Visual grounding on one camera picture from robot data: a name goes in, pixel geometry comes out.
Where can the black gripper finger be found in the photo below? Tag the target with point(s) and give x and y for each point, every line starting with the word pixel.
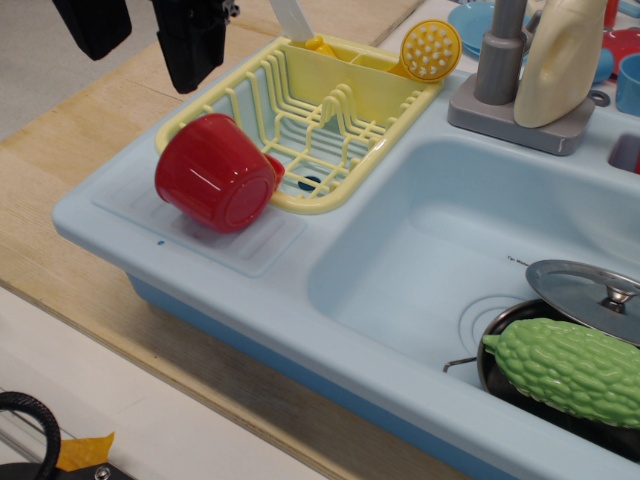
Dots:
pixel 192 36
pixel 97 26

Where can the grey toy faucet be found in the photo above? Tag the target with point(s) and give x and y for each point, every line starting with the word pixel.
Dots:
pixel 484 103

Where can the blue plastic cup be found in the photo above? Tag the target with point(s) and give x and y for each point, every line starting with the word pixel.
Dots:
pixel 628 88

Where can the white and yellow utensil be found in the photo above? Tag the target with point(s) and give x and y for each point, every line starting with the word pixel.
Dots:
pixel 297 28

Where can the green bitter gourd toy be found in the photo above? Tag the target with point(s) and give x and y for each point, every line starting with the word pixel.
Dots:
pixel 574 369

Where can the red plastic bowl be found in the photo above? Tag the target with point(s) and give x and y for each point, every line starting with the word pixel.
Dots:
pixel 621 43

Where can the yellow tape piece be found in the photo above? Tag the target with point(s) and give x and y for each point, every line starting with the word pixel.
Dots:
pixel 76 454

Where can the red plastic cup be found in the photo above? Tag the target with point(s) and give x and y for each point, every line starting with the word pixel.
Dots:
pixel 214 173

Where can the light blue toy sink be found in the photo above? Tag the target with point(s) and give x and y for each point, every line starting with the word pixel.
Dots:
pixel 380 303

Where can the blue plastic bowl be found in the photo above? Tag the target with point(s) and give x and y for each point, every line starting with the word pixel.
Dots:
pixel 604 67

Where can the yellow round scrub brush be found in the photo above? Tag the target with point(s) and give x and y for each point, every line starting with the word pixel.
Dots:
pixel 429 52

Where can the cream detergent bottle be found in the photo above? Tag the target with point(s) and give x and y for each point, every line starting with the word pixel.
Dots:
pixel 562 61

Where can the yellow dish rack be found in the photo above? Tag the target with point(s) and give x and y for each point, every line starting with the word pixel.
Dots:
pixel 329 120

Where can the steel pot lid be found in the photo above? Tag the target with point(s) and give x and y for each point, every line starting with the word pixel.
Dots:
pixel 592 296

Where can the black base with screw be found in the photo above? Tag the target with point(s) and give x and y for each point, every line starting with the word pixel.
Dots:
pixel 22 470

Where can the blue plastic plate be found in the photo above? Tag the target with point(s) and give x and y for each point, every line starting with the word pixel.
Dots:
pixel 472 21

